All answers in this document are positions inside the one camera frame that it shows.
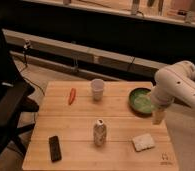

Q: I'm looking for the white sponge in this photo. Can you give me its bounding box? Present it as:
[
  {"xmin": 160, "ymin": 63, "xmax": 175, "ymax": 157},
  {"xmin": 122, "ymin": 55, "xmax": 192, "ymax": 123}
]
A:
[{"xmin": 132, "ymin": 134, "xmax": 155, "ymax": 152}]

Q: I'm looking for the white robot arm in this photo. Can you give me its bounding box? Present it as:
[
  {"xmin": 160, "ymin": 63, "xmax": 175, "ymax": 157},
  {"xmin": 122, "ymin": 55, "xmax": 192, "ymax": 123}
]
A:
[{"xmin": 150, "ymin": 61, "xmax": 195, "ymax": 125}]

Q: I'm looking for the white patterned bottle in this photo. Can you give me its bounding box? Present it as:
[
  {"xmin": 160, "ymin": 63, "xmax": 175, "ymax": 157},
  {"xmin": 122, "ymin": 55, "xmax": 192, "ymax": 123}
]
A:
[{"xmin": 93, "ymin": 119, "xmax": 107, "ymax": 147}]

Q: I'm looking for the white paper cup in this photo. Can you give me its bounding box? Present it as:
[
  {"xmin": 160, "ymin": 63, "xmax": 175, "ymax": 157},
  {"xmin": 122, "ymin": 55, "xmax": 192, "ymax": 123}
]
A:
[{"xmin": 91, "ymin": 79, "xmax": 105, "ymax": 101}]

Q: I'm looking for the black chair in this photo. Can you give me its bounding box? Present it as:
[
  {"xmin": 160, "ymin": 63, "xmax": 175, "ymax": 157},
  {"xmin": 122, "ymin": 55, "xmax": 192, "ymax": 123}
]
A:
[{"xmin": 0, "ymin": 27, "xmax": 39, "ymax": 155}]

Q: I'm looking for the green bowl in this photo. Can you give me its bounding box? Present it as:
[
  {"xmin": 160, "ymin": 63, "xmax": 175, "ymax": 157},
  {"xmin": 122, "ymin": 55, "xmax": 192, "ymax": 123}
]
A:
[{"xmin": 128, "ymin": 88, "xmax": 155, "ymax": 117}]

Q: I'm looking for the black floor cable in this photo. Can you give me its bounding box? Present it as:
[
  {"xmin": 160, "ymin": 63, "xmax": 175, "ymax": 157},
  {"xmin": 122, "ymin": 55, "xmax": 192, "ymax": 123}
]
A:
[{"xmin": 12, "ymin": 54, "xmax": 46, "ymax": 96}]

